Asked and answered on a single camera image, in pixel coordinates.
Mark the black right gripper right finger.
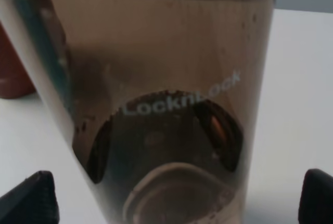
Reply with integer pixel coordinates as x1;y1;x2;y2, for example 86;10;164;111
298;169;332;224

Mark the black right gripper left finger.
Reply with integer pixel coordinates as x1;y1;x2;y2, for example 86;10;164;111
1;170;60;224

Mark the smoky translucent water bottle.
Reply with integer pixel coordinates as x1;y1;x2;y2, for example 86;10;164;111
1;0;275;223

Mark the red plastic cup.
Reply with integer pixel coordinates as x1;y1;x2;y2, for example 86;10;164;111
0;25;36;99

